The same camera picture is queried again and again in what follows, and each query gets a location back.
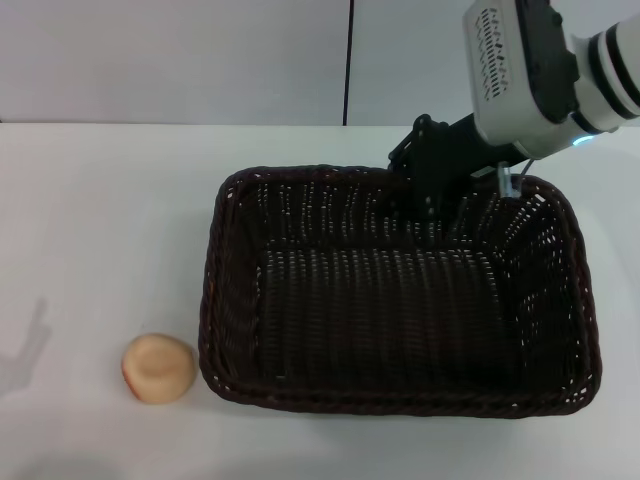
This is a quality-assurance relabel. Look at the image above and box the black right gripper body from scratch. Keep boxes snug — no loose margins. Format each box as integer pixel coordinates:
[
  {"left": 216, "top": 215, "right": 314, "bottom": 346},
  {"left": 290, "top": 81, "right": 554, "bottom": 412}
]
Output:
[{"left": 418, "top": 113, "right": 502, "bottom": 200}]

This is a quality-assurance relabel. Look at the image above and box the dark brown woven basket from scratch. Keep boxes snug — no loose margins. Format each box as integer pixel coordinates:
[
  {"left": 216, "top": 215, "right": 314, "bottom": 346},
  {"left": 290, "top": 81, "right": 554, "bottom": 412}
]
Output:
[{"left": 198, "top": 164, "right": 603, "bottom": 419}]

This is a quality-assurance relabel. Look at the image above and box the peach coloured round fruit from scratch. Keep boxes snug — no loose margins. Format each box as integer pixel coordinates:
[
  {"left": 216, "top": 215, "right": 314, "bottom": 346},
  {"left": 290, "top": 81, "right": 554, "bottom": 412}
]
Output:
[{"left": 121, "top": 332, "right": 197, "bottom": 404}]

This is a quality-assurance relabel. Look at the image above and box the clear plastic cable clip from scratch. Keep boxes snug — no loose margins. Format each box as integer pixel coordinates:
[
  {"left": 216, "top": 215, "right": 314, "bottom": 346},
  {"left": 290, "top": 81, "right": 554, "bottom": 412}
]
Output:
[{"left": 497, "top": 158, "right": 537, "bottom": 199}]

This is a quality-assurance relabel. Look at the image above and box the white vented wrist camera box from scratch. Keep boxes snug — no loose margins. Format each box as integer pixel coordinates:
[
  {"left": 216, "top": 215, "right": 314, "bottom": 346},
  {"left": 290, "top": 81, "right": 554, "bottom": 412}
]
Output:
[{"left": 461, "top": 0, "right": 582, "bottom": 162}]

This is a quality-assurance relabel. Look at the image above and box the thin black wall strip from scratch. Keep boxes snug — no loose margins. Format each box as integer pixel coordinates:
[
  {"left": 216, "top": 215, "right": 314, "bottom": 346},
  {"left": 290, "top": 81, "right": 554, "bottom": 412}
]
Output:
[{"left": 342, "top": 0, "right": 356, "bottom": 126}]

